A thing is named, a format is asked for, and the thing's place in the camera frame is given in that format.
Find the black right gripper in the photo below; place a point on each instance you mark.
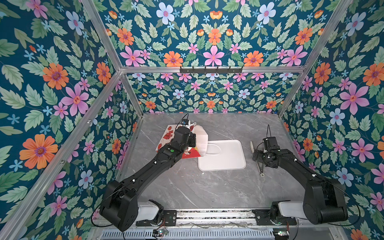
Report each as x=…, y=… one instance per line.
x=258, y=158

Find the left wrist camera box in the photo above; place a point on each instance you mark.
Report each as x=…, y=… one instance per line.
x=185, y=122

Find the white plastic tray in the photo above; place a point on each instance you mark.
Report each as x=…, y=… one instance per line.
x=223, y=155

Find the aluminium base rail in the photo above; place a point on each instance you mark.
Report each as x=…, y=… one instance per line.
x=243, y=217

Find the black hook rail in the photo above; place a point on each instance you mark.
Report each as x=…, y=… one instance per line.
x=210, y=70

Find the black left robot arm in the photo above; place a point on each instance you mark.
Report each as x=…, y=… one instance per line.
x=120, y=202

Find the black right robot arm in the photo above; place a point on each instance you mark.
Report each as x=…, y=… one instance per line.
x=324, y=200

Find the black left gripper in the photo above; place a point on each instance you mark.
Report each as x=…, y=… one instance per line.
x=192, y=136

